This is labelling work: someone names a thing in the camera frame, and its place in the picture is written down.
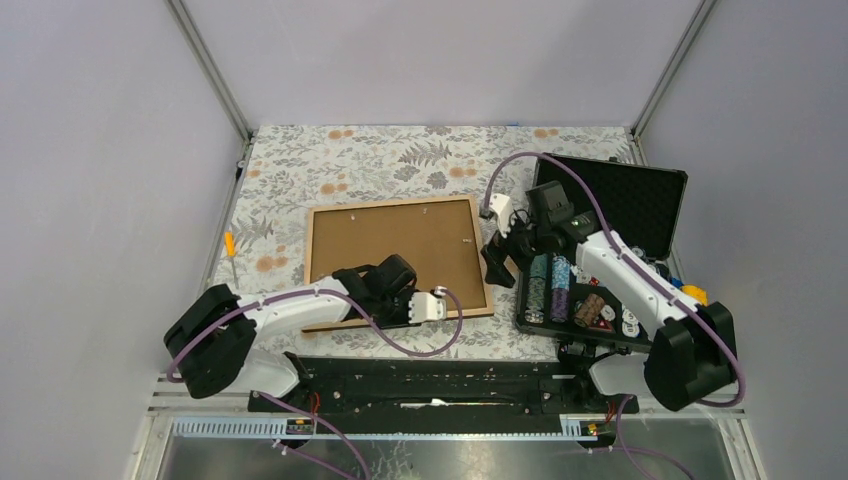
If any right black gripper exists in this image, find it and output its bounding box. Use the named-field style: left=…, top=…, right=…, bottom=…
left=481, top=208, right=550, bottom=289

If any black picture frame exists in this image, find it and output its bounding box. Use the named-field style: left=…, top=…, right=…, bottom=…
left=303, top=195, right=494, bottom=318

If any orange handled screwdriver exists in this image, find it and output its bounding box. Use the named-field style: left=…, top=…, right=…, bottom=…
left=224, top=231, right=240, bottom=289

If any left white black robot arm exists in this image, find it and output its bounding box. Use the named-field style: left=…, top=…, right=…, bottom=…
left=164, top=254, right=443, bottom=411

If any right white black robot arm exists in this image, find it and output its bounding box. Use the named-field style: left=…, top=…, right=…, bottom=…
left=480, top=182, right=747, bottom=412

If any floral table mat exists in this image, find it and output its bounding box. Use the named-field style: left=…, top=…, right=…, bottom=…
left=208, top=125, right=642, bottom=361

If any black poker chip case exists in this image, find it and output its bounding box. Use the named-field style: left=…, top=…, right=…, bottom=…
left=514, top=156, right=688, bottom=352

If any yellow blue tape dispenser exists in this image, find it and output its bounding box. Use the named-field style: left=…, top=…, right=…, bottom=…
left=672, top=284, right=708, bottom=310

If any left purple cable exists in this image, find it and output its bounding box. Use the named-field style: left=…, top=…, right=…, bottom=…
left=165, top=287, right=465, bottom=480

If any purple cable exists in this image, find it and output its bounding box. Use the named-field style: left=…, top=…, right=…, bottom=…
left=165, top=287, right=465, bottom=480
left=482, top=151, right=747, bottom=480

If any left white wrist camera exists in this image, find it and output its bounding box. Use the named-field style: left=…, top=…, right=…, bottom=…
left=408, top=287, right=448, bottom=325

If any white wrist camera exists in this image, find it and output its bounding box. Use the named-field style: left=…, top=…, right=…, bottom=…
left=408, top=287, right=448, bottom=325
left=479, top=194, right=515, bottom=238

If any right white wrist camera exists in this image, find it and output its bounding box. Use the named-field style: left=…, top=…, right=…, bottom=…
left=479, top=194, right=515, bottom=238

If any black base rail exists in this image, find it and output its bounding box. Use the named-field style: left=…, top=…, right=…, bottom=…
left=281, top=356, right=640, bottom=431

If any grey slotted cable duct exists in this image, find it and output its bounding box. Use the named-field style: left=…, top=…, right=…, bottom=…
left=172, top=412, right=597, bottom=442

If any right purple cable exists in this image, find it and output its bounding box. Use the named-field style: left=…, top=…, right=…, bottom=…
left=482, top=151, right=747, bottom=480

